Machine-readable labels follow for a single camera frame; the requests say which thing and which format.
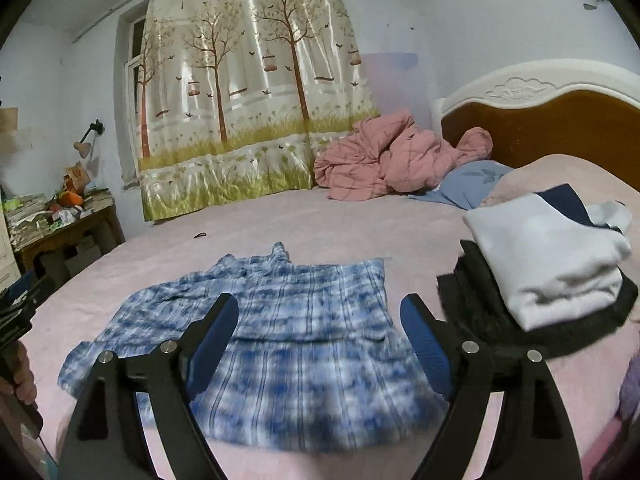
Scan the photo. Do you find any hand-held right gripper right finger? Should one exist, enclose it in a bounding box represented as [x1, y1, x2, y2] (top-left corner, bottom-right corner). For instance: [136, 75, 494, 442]
[400, 294, 583, 480]

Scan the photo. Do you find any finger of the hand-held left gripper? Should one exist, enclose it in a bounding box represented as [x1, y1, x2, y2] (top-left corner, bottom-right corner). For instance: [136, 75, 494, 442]
[5, 270, 49, 311]

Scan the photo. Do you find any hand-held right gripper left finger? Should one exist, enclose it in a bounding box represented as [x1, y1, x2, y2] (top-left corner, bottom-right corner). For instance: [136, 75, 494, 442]
[57, 292, 240, 480]

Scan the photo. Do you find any blue plaid shirt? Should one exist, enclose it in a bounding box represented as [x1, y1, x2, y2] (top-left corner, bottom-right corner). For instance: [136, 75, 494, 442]
[57, 241, 448, 453]

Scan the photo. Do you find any person's left hand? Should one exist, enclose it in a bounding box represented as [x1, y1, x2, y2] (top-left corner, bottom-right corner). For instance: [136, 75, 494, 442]
[0, 342, 38, 406]

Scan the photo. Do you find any stack of papers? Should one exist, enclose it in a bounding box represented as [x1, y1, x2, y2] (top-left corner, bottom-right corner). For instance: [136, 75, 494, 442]
[2, 187, 116, 251]

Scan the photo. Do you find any black folded garment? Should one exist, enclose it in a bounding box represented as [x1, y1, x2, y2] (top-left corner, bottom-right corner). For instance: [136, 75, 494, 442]
[436, 240, 640, 361]

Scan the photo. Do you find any wooden side table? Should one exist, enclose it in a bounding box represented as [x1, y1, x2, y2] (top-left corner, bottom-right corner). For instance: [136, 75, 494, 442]
[12, 200, 126, 291]

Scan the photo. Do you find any orange toy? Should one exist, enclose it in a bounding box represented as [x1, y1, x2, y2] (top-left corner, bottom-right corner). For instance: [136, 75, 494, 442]
[47, 187, 83, 211]

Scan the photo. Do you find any small cardboard box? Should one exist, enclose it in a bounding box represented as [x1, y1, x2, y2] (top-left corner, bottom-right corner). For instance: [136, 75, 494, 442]
[62, 162, 91, 191]

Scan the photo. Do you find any pink bed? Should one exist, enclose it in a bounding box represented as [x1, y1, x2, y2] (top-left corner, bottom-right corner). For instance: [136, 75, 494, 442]
[0, 152, 640, 480]

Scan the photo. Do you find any white folded garment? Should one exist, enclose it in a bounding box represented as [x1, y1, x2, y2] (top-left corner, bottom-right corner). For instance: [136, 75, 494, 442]
[462, 192, 633, 332]

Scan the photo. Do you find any blue pillow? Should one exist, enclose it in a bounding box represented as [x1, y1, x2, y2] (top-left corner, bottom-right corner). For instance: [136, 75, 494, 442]
[407, 160, 516, 211]

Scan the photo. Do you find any pink quilt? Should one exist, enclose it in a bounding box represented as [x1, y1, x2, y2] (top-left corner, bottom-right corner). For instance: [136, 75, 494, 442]
[314, 112, 493, 202]

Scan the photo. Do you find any navy folded garment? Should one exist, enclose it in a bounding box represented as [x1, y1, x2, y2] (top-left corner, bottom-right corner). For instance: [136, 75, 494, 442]
[537, 183, 596, 226]

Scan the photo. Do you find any purple cloth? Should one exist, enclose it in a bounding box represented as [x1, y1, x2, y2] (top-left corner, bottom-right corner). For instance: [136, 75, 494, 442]
[617, 360, 640, 421]

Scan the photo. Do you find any white and wood headboard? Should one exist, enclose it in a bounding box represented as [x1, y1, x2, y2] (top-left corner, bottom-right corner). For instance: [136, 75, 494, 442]
[431, 59, 640, 186]

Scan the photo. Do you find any tree-print curtain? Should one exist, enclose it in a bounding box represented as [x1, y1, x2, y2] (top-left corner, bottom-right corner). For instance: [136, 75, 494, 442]
[136, 0, 379, 222]

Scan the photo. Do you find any black wall lamp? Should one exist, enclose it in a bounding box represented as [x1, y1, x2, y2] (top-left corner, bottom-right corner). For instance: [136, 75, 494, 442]
[73, 119, 106, 158]

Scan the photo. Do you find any window frame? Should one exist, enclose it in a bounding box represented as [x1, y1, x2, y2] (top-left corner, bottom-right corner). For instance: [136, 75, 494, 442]
[114, 2, 151, 186]

